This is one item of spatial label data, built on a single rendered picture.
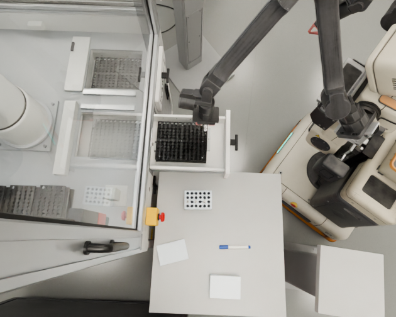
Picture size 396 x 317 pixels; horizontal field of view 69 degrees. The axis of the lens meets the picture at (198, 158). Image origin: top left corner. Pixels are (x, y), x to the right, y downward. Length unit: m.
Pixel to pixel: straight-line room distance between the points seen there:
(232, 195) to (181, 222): 0.27
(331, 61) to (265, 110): 1.45
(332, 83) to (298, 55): 1.71
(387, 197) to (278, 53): 1.55
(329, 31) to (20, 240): 0.85
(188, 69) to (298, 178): 1.21
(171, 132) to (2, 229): 1.02
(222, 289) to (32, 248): 0.98
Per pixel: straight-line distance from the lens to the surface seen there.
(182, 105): 1.04
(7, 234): 0.40
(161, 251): 1.34
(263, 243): 1.38
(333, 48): 0.96
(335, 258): 1.48
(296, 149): 2.02
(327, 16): 0.92
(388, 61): 1.08
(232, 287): 1.32
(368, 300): 1.56
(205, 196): 1.33
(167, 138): 1.31
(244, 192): 1.38
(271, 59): 2.61
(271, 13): 0.90
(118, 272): 2.19
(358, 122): 1.09
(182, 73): 2.42
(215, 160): 1.32
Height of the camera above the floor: 2.11
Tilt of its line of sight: 75 degrees down
